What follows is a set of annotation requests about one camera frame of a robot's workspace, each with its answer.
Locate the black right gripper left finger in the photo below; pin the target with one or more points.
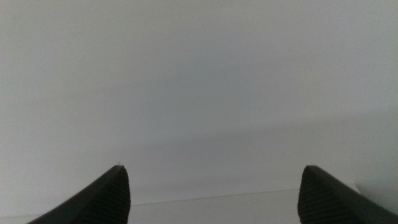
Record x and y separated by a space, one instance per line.
102 199

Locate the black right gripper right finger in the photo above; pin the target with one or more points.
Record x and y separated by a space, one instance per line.
326 202

